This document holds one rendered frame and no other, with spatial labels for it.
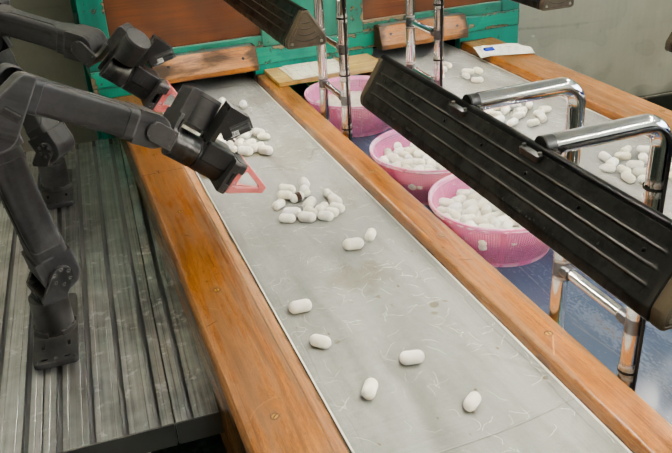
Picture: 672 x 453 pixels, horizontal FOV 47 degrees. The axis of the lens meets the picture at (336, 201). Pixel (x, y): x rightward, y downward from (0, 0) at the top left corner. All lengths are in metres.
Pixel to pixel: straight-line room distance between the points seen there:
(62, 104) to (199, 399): 0.49
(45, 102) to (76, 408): 0.45
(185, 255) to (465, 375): 0.54
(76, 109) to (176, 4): 1.02
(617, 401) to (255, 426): 0.44
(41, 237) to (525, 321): 0.75
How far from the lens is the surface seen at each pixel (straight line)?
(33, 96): 1.20
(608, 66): 3.92
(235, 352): 1.09
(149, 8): 2.20
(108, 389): 1.24
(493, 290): 1.20
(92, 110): 1.25
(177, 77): 2.18
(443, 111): 0.95
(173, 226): 1.44
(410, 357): 1.08
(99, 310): 1.42
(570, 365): 1.07
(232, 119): 1.34
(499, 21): 2.60
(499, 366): 1.10
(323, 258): 1.33
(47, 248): 1.29
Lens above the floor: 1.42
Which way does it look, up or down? 26 degrees down
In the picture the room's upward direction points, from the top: 3 degrees counter-clockwise
